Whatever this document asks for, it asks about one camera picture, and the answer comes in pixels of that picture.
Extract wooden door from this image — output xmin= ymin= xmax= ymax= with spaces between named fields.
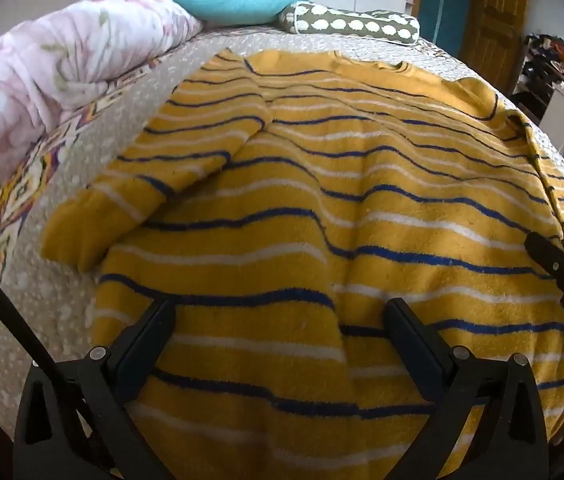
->
xmin=462 ymin=0 xmax=531 ymax=93

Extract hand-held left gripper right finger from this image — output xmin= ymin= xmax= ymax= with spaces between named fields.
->
xmin=385 ymin=297 xmax=551 ymax=480

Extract yellow striped sweater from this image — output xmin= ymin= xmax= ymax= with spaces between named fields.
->
xmin=39 ymin=49 xmax=564 ymax=480

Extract teal pillow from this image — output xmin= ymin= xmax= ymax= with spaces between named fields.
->
xmin=169 ymin=0 xmax=317 ymax=26

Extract pink floral comforter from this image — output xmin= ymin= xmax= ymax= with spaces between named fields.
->
xmin=0 ymin=0 xmax=203 ymax=236

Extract green polka dot pillow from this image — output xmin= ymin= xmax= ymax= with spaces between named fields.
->
xmin=279 ymin=1 xmax=421 ymax=46

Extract beige rounded headboard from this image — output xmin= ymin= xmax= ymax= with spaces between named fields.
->
xmin=0 ymin=0 xmax=80 ymax=61

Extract white cluttered shelf unit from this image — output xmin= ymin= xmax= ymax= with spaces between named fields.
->
xmin=512 ymin=32 xmax=564 ymax=186

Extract teal hanging cloth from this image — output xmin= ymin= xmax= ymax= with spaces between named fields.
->
xmin=419 ymin=0 xmax=474 ymax=56

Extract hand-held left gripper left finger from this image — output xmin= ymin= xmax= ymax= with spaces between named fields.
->
xmin=14 ymin=297 xmax=177 ymax=480

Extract beige quilted bedspread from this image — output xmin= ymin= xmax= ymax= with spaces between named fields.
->
xmin=0 ymin=22 xmax=564 ymax=461

